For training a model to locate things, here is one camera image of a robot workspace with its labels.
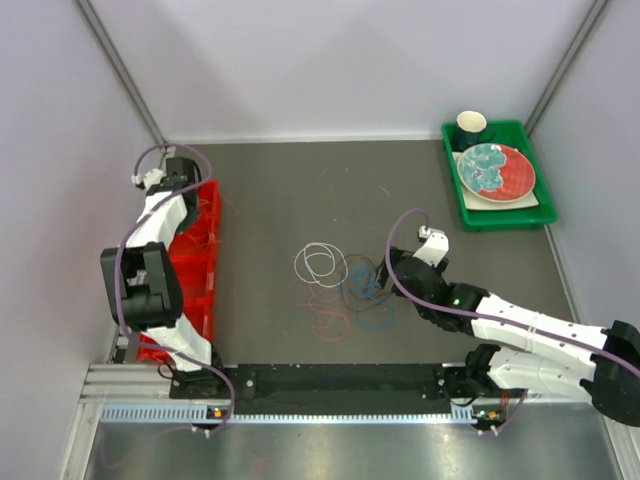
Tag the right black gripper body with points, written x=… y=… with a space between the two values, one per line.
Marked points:
x=396 y=254

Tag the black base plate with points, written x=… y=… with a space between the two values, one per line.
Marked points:
x=347 y=388

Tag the red and blue plate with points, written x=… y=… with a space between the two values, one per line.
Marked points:
x=496 y=173

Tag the white slotted cable duct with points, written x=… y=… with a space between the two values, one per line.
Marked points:
x=205 y=415

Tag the dark green mug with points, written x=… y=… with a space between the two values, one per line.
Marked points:
x=471 y=128

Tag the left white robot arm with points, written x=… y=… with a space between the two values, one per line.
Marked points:
x=141 y=283

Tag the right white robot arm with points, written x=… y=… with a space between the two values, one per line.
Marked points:
x=522 y=349

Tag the green plastic tray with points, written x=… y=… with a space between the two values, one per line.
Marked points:
x=510 y=133

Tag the red compartment bin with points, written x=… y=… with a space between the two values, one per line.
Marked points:
x=194 y=257

